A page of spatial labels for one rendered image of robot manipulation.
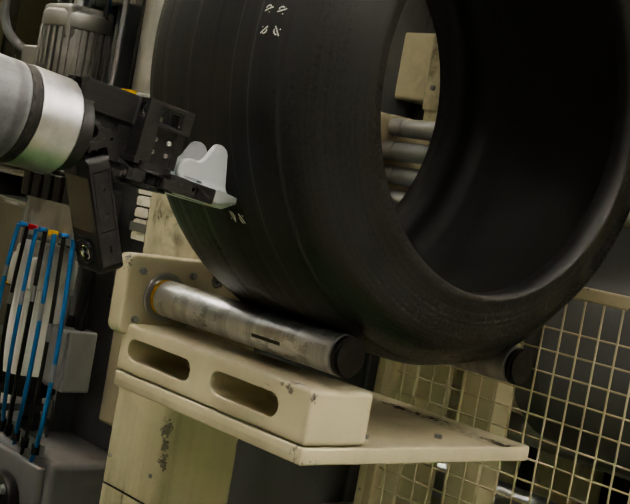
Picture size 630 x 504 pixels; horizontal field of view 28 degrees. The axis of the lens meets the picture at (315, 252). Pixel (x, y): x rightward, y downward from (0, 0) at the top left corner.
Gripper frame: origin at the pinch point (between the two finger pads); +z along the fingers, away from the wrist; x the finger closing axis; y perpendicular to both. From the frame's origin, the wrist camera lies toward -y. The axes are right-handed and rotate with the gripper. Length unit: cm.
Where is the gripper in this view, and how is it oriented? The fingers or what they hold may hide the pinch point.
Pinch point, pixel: (222, 204)
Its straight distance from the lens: 127.0
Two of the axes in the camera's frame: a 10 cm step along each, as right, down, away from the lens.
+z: 7.1, 2.2, 6.7
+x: -6.5, -1.6, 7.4
